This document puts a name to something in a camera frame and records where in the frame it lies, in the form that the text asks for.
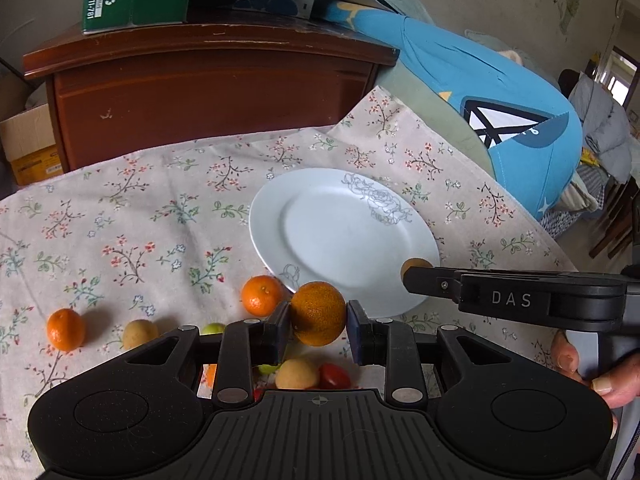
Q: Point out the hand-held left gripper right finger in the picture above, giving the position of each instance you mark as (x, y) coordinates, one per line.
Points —
(356, 334)

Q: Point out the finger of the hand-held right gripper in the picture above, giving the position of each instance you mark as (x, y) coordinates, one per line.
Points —
(435, 284)

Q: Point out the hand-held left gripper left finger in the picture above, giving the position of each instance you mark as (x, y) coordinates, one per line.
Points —
(279, 334)

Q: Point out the small brown longan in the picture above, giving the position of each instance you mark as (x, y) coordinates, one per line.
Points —
(416, 263)

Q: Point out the large orange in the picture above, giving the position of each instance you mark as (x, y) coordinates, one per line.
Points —
(318, 313)

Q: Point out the white floral plate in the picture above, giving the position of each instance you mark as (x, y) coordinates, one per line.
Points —
(335, 240)

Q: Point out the person's right hand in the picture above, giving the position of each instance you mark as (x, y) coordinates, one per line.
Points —
(622, 385)

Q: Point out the small green fruit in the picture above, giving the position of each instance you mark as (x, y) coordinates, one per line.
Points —
(212, 329)
(268, 368)

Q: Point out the small tangerine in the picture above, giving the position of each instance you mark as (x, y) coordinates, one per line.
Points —
(261, 296)
(66, 329)

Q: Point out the red cherry tomato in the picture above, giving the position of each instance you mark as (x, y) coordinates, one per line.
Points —
(334, 376)

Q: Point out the wooden chair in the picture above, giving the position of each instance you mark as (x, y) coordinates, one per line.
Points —
(612, 220)

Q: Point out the checkered cloth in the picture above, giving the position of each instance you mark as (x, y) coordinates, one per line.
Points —
(575, 200)

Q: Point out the pale green cushion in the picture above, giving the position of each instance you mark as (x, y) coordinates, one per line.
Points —
(430, 120)

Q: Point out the floral tablecloth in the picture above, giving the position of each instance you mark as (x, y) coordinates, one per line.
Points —
(150, 220)

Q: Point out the blue plush toy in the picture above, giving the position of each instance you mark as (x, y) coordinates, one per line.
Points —
(490, 110)

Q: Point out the grey padded jacket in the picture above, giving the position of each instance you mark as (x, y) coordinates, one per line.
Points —
(607, 120)

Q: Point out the brown wooden cabinet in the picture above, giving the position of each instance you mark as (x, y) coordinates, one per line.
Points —
(200, 85)

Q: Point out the brown cardboard box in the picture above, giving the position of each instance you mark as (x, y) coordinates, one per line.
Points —
(30, 145)

